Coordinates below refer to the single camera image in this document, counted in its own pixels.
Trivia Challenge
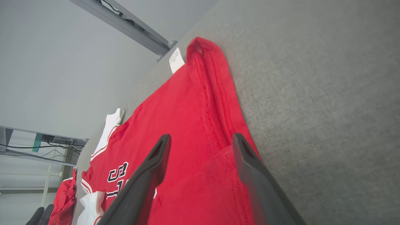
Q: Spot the white metal rack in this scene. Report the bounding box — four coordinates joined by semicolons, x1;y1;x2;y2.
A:
41;149;64;207

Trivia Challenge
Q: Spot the teal box on shelf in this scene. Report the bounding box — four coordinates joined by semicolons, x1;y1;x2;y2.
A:
32;133;43;153

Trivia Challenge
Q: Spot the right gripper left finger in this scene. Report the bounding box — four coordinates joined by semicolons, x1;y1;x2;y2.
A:
97;134;172;225

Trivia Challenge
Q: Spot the grey metal shelf frame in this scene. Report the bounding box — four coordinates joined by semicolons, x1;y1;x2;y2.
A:
0;125;89;167

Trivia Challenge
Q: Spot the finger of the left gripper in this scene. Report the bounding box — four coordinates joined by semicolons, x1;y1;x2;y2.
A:
27;207;45;225
38;204;54;225

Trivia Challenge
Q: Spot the grey double partition post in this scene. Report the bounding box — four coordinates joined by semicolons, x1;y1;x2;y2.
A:
69;0;178;62

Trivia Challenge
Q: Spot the black electronic device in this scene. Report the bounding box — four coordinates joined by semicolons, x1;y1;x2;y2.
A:
42;134;78;146

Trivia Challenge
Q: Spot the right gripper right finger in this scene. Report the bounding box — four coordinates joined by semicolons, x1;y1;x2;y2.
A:
232;133;307;225

